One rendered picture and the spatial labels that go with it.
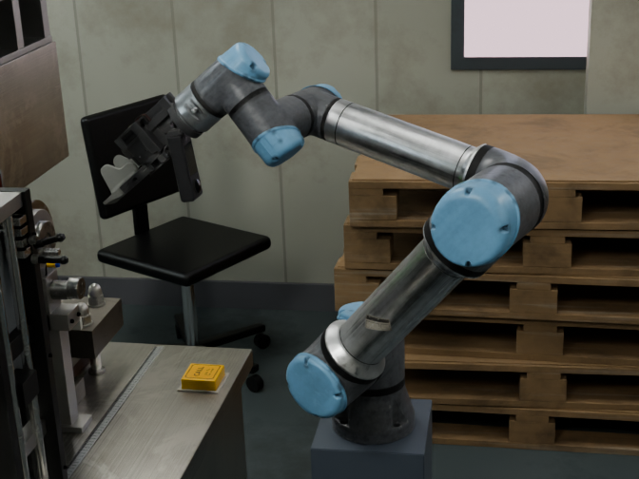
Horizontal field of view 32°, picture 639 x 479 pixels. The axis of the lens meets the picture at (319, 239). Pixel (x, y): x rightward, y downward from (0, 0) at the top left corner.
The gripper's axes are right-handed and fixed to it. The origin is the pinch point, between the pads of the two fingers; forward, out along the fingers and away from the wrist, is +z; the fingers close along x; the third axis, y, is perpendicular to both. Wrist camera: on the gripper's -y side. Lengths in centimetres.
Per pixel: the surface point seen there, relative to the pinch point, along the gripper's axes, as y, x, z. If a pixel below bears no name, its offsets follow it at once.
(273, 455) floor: -96, -137, 94
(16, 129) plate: 27, -64, 41
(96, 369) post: -22.8, -18.6, 39.5
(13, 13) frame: 47, -72, 25
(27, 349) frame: -7.8, 30.8, 12.1
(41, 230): 4.5, 0.1, 15.1
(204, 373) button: -36.7, -17.2, 21.0
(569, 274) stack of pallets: -108, -153, -15
